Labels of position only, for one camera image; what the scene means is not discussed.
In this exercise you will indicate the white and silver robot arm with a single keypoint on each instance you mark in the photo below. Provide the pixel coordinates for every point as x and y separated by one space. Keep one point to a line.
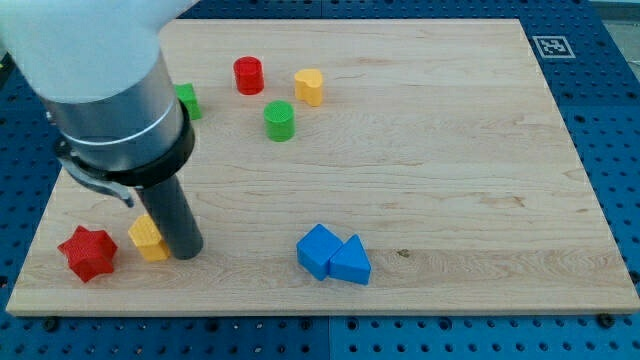
98 68

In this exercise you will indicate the wooden board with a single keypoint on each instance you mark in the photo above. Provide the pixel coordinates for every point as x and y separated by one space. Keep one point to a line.
438 142

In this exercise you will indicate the blue cube block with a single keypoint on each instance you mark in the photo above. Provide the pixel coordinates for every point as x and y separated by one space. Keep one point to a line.
315 250

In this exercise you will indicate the green cylinder block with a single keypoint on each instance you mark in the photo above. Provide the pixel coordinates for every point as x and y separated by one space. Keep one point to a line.
279 120

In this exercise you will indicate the blue triangle block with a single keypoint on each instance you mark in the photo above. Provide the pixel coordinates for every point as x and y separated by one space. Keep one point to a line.
351 263

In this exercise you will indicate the yellow heart block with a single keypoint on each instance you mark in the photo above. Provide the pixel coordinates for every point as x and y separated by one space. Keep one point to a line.
308 86

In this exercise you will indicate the red cylinder block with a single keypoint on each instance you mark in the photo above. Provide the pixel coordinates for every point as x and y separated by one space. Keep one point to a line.
249 75

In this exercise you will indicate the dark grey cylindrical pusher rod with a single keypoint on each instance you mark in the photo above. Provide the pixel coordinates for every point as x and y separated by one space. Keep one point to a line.
166 204

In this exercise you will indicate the green cube block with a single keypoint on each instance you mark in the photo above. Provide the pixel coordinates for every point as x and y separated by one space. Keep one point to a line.
187 95

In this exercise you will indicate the yellow hexagon block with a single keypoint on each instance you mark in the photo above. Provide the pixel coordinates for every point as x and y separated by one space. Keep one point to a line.
148 240

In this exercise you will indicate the red star block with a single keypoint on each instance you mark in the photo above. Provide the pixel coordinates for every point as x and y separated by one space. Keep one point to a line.
89 253

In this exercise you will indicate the white fiducial marker tag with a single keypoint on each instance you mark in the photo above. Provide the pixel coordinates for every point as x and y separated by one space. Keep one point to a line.
553 47

